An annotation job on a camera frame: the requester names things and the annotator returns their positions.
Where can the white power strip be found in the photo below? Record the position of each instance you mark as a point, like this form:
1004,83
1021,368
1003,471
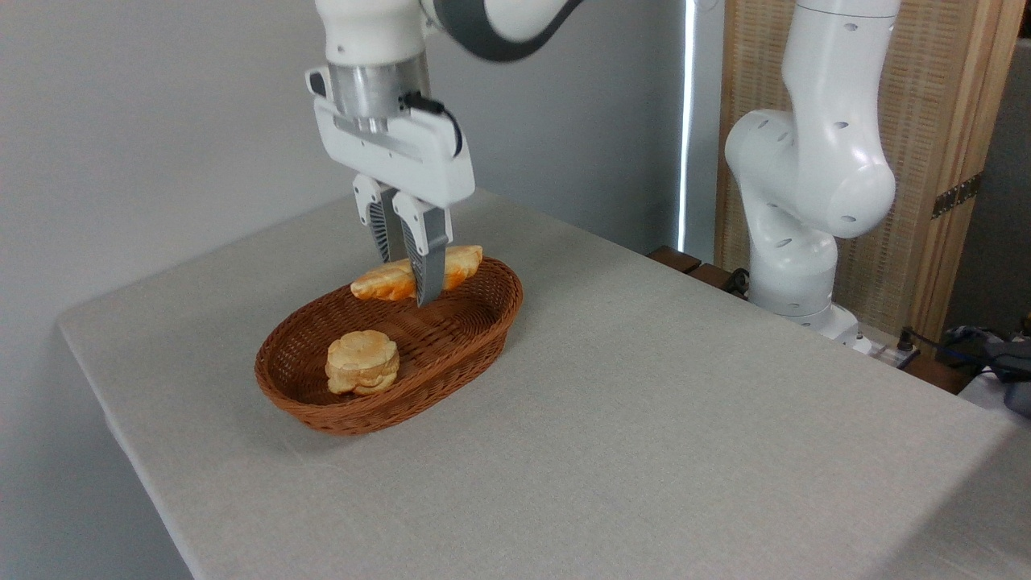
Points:
884,348

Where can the grey blue bag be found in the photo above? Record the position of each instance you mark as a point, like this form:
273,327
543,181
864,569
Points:
1003,362

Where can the brown wicker basket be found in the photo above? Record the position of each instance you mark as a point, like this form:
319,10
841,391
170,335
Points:
451,379

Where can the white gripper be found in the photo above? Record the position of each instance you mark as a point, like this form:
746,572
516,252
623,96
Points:
419,161

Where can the grey tablecloth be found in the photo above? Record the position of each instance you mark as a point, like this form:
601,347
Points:
612,419

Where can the dark brown wooden bench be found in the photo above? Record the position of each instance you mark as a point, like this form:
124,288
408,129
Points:
673,259

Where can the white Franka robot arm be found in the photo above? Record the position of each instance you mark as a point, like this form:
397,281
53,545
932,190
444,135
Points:
813,161

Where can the round flower-shaped bread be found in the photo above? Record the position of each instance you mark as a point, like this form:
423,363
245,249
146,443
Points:
362,361

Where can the long braided bread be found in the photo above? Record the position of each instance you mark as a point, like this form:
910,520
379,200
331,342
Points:
387,282

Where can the metal screen hinge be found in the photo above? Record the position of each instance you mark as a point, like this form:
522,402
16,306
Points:
957,196

